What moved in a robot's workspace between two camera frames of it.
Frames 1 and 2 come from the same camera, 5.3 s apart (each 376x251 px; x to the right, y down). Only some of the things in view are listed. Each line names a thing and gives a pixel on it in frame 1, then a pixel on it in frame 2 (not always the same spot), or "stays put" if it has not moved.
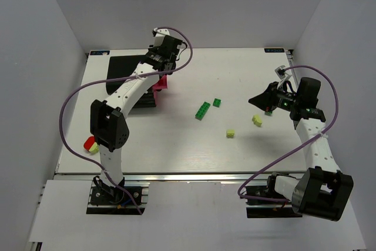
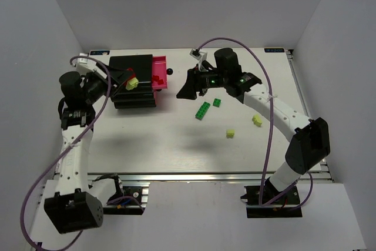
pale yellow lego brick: (230, 133) stays put
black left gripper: (164, 67) -> (111, 80)
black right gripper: (272, 97) -> (197, 80)
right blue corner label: (274, 50) stays put
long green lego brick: (202, 110) stays put
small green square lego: (217, 102) stays put
